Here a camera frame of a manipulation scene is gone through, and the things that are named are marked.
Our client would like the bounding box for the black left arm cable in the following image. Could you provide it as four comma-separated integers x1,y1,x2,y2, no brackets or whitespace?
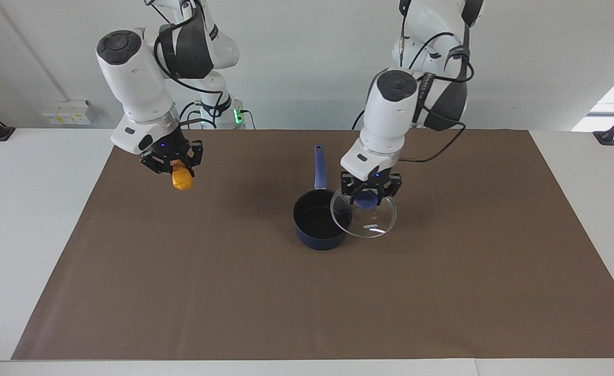
398,0,475,163

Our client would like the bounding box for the white wall socket box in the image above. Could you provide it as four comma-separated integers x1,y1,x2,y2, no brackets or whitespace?
42,99,98,126

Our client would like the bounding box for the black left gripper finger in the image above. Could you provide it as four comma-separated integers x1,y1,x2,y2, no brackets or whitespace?
341,173,364,204
380,173,403,199

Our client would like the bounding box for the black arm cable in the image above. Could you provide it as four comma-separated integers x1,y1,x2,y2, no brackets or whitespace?
398,0,475,163
144,0,225,127

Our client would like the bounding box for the black pot purple handle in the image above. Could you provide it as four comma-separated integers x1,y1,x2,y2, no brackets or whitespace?
292,145,353,251

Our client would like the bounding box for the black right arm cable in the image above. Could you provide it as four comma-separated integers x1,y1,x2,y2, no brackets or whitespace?
144,0,225,127

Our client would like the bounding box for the yellow corn cob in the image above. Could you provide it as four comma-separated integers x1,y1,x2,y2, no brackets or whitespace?
171,159,194,191

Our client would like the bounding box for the glass lid with blue knob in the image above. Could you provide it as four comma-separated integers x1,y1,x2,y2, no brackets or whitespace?
330,187,397,239

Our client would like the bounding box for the brown table mat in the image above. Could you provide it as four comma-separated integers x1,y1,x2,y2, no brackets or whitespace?
11,129,614,361

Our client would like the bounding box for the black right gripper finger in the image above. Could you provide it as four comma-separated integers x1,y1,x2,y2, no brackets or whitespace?
141,152,174,174
186,140,204,178

